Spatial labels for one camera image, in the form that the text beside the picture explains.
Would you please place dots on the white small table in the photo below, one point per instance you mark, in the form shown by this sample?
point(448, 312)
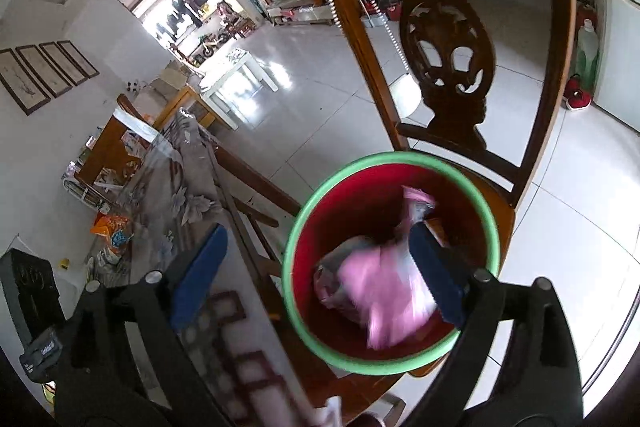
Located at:
point(229, 81)

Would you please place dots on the framed picture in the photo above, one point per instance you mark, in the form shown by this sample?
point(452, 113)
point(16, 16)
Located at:
point(45, 72)
point(20, 83)
point(79, 59)
point(65, 64)

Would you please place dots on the floral tablecloth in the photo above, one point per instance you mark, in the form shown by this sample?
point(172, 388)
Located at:
point(186, 227)

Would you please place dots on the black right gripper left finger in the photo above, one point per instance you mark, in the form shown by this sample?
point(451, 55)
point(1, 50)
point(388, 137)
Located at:
point(122, 362)

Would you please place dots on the carved wooden chair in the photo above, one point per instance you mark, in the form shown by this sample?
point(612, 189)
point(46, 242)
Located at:
point(447, 48)

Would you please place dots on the wooden chair at far end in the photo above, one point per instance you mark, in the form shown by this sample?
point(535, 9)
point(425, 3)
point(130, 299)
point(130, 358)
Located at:
point(126, 139)

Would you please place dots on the green rimmed red bin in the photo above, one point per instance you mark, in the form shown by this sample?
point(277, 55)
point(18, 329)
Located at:
point(365, 199)

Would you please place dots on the orange snack bag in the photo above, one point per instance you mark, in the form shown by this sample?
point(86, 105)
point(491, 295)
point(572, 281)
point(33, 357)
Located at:
point(115, 229)

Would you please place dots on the pink plastic bag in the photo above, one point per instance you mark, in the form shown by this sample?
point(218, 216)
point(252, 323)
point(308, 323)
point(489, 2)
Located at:
point(378, 285)

